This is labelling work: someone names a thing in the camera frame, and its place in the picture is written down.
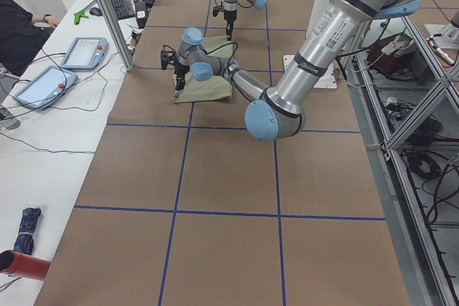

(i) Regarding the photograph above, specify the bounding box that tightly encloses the far teach pendant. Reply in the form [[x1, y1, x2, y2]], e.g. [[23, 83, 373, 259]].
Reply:
[[60, 37, 108, 71]]

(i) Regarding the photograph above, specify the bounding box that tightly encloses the aluminium frame post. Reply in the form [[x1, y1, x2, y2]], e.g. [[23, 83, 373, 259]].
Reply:
[[96, 0, 134, 72]]

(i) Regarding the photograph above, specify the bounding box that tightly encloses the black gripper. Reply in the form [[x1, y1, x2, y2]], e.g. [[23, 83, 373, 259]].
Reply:
[[174, 64, 189, 90], [224, 10, 237, 41]]

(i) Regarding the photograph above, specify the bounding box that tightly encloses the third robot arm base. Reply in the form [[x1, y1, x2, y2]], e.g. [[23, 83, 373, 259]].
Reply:
[[425, 12, 458, 67]]

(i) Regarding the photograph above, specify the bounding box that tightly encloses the black computer mouse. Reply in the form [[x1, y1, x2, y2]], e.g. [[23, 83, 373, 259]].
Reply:
[[89, 7, 103, 16]]

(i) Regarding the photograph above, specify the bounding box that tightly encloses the seated person in black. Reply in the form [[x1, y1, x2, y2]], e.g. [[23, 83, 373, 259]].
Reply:
[[1, 0, 60, 77]]

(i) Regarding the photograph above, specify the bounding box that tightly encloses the dark rolled cloth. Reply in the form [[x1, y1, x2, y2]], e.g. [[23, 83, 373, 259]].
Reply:
[[13, 207, 42, 255]]

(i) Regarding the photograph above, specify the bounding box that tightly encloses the red cylinder bottle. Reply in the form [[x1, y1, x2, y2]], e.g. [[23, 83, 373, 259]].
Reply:
[[1, 250, 51, 281]]

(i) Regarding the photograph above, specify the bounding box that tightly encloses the near teach pendant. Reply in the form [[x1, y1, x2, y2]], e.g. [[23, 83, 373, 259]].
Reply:
[[13, 66, 77, 110]]

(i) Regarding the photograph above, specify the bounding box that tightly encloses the black computer keyboard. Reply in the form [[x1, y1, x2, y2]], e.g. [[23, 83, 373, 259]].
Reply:
[[110, 0, 136, 20]]

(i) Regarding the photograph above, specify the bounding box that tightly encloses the olive green long-sleeve shirt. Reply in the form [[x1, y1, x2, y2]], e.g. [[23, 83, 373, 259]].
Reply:
[[171, 36, 233, 103]]

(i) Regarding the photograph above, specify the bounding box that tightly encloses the brown box under frame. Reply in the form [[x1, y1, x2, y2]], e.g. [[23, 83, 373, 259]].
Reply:
[[366, 33, 417, 82]]

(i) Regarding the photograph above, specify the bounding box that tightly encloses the green plastic tool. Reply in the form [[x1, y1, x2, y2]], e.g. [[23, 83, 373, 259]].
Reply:
[[73, 10, 89, 25]]

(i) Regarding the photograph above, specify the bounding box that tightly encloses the teach pendant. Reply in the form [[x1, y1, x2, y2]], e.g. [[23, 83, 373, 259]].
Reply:
[[60, 37, 108, 71], [13, 66, 77, 110]]

